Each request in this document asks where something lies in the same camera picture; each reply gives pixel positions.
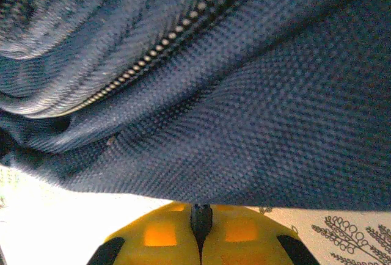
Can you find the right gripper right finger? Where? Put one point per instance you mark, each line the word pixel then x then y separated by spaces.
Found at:
pixel 244 237

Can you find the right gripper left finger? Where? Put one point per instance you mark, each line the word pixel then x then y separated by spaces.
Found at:
pixel 159 237

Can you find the floral patterned table cloth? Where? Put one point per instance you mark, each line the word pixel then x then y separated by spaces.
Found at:
pixel 46 216

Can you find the navy blue backpack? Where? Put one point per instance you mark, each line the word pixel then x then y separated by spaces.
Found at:
pixel 214 94

